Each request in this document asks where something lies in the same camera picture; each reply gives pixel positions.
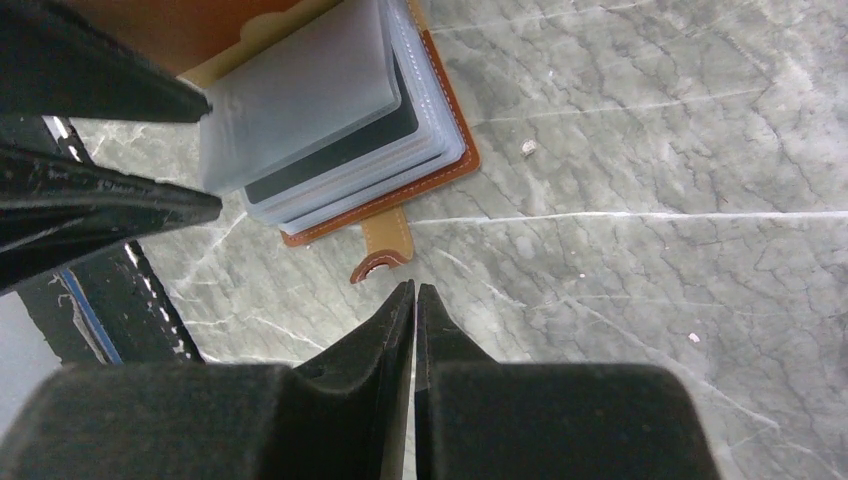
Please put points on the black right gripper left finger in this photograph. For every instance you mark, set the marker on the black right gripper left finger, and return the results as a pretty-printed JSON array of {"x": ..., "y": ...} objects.
[{"x": 340, "y": 415}]

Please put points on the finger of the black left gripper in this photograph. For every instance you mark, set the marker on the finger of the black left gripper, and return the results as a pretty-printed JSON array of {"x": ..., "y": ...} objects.
[
  {"x": 56, "y": 212},
  {"x": 53, "y": 62}
]

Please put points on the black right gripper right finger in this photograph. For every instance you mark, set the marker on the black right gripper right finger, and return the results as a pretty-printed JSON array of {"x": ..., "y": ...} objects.
[{"x": 477, "y": 418}]

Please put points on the brown leather card holder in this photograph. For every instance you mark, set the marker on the brown leather card holder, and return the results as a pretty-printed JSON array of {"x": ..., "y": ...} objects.
[{"x": 287, "y": 78}]

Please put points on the grey card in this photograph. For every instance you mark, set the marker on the grey card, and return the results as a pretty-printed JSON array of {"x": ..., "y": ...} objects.
[{"x": 394, "y": 126}]

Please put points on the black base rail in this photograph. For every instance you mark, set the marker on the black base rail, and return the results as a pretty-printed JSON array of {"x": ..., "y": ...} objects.
[{"x": 110, "y": 308}]

